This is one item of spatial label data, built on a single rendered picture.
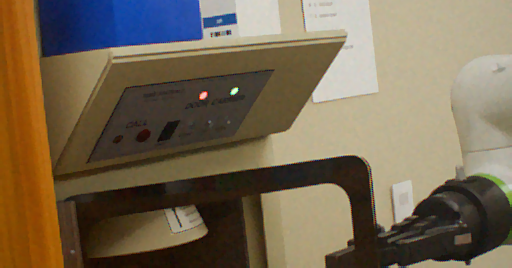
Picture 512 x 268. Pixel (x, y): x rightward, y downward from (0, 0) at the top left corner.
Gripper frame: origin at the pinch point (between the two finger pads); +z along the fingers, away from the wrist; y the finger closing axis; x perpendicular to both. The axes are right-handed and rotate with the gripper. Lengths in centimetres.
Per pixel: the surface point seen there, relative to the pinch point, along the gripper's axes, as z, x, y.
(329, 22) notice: -75, -26, -54
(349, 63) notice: -80, -18, -54
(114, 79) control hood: 26.7, -20.5, -1.7
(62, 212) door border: 26.9, -9.8, -10.1
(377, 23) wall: -91, -25, -55
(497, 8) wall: -143, -27, -55
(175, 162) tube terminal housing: 11.0, -11.8, -11.7
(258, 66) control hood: 8.6, -20.2, -2.0
